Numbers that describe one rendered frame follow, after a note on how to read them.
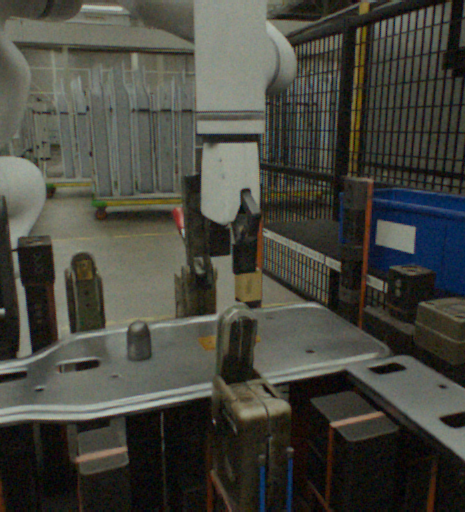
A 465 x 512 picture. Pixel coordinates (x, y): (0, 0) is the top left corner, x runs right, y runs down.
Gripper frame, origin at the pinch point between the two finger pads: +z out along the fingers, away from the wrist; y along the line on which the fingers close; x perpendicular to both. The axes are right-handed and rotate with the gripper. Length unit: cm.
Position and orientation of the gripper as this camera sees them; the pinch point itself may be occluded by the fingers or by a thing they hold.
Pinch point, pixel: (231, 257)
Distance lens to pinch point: 68.3
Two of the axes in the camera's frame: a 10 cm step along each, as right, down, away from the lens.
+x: 9.3, -1.0, 3.4
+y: 3.6, 2.5, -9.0
